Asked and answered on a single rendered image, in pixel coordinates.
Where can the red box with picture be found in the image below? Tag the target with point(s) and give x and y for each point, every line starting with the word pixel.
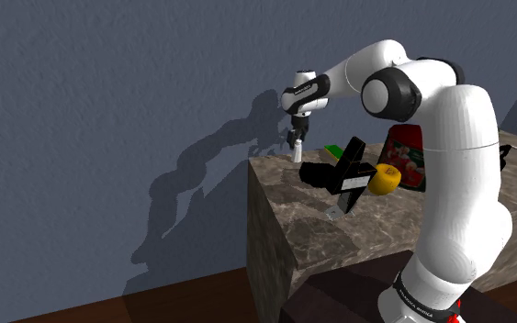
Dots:
pixel 403 154

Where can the small black object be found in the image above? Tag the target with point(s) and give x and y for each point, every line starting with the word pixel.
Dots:
pixel 504 156

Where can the green and yellow sponge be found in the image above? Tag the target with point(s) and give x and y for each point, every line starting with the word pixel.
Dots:
pixel 333 151

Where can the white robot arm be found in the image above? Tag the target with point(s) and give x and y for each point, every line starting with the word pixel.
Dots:
pixel 459 179

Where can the small white bottle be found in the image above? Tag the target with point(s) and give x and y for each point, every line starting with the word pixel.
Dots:
pixel 297 154

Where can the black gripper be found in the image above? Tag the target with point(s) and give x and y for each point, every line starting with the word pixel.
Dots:
pixel 300 124

